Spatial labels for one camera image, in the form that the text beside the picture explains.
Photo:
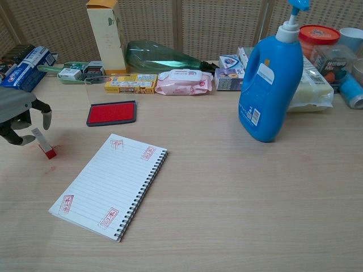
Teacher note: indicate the light blue mug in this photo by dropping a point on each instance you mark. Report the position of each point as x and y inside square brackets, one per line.
[351, 38]

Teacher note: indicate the blue toothpaste box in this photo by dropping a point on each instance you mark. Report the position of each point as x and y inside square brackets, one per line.
[27, 71]

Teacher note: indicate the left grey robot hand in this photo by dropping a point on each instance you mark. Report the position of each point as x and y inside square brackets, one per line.
[14, 105]

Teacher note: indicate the red ink pad clear lid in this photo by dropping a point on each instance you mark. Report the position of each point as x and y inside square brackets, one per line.
[112, 112]

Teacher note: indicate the small purple box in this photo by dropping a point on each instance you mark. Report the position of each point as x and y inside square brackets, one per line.
[228, 79]

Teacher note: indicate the wooden perforated folding screen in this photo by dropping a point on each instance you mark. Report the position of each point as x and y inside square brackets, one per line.
[212, 25]

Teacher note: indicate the green plastic bottle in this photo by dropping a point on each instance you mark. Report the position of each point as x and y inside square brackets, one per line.
[153, 55]

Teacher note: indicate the blue detergent pump bottle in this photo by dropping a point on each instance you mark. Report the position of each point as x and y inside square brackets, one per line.
[269, 85]

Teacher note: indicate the white red stamp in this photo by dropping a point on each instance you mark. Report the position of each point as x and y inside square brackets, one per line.
[46, 146]

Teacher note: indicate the blue white soap box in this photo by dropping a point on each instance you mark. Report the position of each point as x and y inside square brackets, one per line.
[231, 61]

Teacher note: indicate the pastel multipack box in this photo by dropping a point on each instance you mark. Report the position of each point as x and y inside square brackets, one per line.
[244, 55]

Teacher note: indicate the yellow flat box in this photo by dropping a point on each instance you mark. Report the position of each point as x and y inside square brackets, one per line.
[130, 85]

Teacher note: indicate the small white green box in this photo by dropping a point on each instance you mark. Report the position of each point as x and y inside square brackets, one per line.
[69, 73]

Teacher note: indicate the pink wet wipes pack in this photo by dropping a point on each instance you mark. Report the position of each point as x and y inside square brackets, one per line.
[183, 82]

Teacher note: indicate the white spiral lined notebook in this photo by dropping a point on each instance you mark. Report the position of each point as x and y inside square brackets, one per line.
[107, 184]

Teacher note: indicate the beige bowl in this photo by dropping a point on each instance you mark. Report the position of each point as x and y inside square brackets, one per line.
[358, 69]

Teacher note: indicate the clear plastic snack box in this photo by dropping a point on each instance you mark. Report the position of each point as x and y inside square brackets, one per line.
[333, 65]

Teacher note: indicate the tall beige orange carton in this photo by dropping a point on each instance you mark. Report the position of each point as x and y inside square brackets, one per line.
[106, 37]

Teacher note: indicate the clear long plastic package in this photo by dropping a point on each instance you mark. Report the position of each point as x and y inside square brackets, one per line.
[312, 90]

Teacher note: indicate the blue cylindrical tube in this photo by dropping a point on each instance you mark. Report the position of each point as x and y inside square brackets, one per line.
[351, 90]

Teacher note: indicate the orange lid jar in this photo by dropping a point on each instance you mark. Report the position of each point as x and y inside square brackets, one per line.
[319, 35]

